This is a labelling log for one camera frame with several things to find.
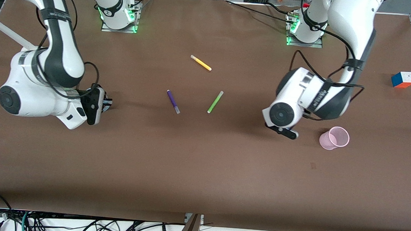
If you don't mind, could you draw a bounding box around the multicoloured puzzle cube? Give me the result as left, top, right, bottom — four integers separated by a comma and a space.
391, 71, 411, 89

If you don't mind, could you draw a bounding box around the green marker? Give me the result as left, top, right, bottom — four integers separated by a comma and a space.
207, 90, 224, 115

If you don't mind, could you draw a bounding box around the yellow marker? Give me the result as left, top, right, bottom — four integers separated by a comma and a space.
190, 54, 213, 71

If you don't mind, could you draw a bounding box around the dark table support bracket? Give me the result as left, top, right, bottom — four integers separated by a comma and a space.
176, 213, 203, 231

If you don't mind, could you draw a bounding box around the translucent pink plastic cup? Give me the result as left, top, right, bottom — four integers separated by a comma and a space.
319, 126, 351, 151

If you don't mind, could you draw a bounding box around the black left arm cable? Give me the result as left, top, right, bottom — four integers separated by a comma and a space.
289, 13, 369, 123

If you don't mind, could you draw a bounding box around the purple marker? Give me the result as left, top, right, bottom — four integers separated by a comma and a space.
165, 90, 182, 115

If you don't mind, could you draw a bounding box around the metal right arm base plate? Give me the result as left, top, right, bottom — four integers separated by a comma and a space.
101, 0, 142, 34

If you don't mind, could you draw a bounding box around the black floor cable bundle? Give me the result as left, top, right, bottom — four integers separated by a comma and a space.
0, 191, 173, 231

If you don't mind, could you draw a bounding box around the long black table cable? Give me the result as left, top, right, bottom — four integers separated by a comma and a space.
224, 0, 293, 22

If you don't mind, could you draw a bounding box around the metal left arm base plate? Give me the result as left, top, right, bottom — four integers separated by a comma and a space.
285, 11, 325, 49

